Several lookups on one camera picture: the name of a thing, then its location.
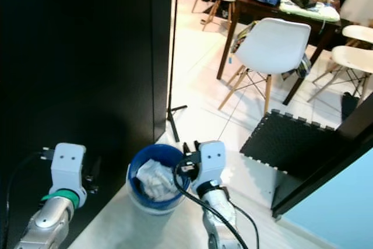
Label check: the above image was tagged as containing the blue round waste bin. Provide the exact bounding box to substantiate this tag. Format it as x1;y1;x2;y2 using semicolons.
127;143;191;215

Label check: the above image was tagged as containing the black tripod stand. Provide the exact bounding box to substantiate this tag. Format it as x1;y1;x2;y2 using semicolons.
166;0;189;143

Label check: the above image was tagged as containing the black foam puzzle mat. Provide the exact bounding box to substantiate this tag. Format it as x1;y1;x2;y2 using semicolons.
239;109;349;181

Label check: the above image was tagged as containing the black wardrobe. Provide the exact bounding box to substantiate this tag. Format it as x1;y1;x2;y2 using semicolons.
0;0;174;249

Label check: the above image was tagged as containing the dark wooden dining table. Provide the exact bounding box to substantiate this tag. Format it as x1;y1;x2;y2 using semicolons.
216;0;353;106

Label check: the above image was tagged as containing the black floor bag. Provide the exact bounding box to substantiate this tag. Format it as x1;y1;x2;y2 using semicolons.
340;92;360;123

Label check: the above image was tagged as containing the green and white cloth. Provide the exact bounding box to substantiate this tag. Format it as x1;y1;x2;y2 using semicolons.
279;0;342;23

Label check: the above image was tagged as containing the light grey right wrist camera mount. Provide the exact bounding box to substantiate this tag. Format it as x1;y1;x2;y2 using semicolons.
195;140;227;188

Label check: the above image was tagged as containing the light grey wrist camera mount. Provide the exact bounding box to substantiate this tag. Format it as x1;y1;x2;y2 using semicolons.
51;143;88;192
195;140;227;188

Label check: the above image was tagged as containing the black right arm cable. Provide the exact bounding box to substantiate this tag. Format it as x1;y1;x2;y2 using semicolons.
174;159;260;249

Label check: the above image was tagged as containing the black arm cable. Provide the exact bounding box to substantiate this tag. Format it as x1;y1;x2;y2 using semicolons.
174;159;260;249
6;147;56;249

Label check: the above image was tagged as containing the light grey left wrist camera mount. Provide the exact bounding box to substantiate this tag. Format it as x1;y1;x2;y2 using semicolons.
51;143;88;192

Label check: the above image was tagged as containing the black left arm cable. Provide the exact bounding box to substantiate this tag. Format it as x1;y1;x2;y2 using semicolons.
6;147;56;249

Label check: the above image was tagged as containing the black door frame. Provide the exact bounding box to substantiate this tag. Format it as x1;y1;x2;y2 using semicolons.
271;94;373;218

